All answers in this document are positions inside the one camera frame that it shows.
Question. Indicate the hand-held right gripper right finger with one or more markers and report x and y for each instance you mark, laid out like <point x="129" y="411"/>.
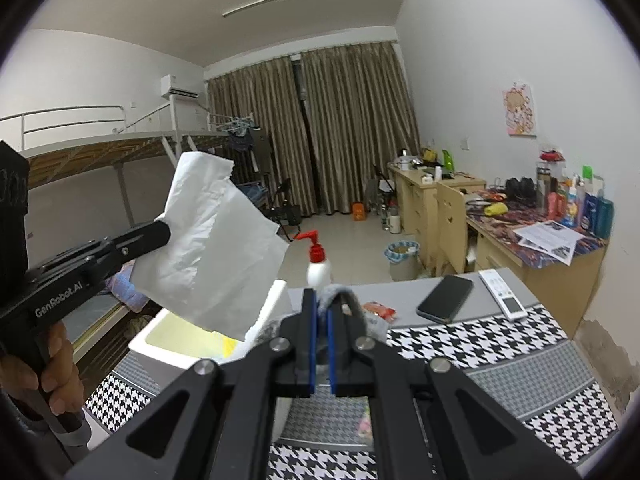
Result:
<point x="334" y="355"/>

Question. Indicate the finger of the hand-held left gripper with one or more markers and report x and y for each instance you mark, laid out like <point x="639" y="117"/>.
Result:
<point x="145" y="240"/>

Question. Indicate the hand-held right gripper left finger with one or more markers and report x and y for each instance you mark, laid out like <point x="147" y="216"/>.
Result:
<point x="311" y="350"/>

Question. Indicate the white tissue paper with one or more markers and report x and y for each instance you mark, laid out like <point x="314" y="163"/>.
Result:
<point x="210" y="250"/>

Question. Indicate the floral print cloth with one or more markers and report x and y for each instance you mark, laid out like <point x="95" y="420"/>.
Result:
<point x="365" y="425"/>

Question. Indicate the white foam box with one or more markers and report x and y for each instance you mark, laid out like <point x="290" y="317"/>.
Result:
<point x="155" y="360"/>

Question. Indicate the person's left hand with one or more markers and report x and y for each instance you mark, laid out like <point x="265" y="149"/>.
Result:
<point x="62" y="370"/>

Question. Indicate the blue plaid quilt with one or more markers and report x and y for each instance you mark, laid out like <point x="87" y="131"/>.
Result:
<point x="125" y="290"/>

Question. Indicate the red snack packet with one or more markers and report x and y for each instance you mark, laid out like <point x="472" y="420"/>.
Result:
<point x="380" y="310"/>

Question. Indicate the white pump bottle red top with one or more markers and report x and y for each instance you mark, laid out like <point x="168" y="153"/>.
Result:
<point x="319" y="272"/>

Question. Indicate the white bed ladder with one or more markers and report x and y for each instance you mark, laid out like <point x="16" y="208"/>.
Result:
<point x="172" y="152"/>

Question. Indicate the white metal bunk bed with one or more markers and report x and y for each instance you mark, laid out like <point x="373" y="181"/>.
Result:
<point x="220" y="127"/>
<point x="100" y="147"/>

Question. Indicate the blue plaid mattress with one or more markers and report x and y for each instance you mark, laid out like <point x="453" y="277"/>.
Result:
<point x="250" y="195"/>

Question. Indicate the trash bin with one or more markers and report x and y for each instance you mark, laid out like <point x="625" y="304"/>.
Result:
<point x="402" y="260"/>

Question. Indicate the black smartphone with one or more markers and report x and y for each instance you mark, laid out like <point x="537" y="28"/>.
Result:
<point x="445" y="300"/>

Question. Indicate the hanging dark clothes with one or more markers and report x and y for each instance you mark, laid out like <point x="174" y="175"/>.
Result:
<point x="245" y="145"/>

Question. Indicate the black folding chair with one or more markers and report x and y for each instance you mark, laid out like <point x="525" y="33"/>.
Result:
<point x="287" y="210"/>

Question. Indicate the orange box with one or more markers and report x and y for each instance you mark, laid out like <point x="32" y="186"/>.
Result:
<point x="358" y="212"/>

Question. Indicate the white thermos jug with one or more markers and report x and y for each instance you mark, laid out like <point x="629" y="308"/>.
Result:
<point x="394" y="220"/>

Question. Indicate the brown curtain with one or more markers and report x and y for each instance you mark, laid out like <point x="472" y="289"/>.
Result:
<point x="360" y="125"/>
<point x="260" y="135"/>

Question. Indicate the white air conditioner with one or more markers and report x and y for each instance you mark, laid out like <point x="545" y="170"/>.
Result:
<point x="177" y="87"/>

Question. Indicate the houndstooth table mat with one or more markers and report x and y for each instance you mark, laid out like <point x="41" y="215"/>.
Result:
<point x="500" y="360"/>

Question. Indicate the light wooden desk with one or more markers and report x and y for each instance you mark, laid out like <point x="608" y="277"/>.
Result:
<point x="415" y="200"/>

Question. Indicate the wooden chair with smile cutout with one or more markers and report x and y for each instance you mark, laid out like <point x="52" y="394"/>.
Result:
<point x="452" y="225"/>

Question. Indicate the black folding rack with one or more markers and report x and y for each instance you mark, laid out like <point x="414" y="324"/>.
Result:
<point x="382" y="185"/>

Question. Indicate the white remote control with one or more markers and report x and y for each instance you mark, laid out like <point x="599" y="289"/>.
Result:
<point x="500" y="292"/>

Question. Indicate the white cooking pot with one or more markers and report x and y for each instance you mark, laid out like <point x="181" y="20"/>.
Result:
<point x="405" y="162"/>

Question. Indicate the yellow item on desk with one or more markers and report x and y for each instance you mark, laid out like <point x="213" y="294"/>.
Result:
<point x="495" y="209"/>

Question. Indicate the wooden desk with colourful mat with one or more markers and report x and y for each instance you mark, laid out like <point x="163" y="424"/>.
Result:
<point x="545" y="280"/>

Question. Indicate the green plastic item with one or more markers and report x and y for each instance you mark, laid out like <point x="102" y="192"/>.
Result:
<point x="448" y="162"/>

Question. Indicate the printed paper sheets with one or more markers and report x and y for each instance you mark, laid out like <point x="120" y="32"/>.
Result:
<point x="550" y="240"/>

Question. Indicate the ceiling tube light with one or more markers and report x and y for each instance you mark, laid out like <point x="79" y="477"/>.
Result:
<point x="267" y="2"/>

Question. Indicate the cluster of toiletry bottles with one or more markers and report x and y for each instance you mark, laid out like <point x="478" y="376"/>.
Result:
<point x="585" y="205"/>

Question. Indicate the jar with red lid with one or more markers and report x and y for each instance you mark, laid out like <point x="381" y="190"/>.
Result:
<point x="550" y="157"/>

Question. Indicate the white wall switch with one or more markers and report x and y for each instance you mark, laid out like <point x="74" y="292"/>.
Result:
<point x="465" y="143"/>

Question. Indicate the cartoon wall poster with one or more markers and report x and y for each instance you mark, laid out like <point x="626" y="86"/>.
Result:
<point x="520" y="110"/>

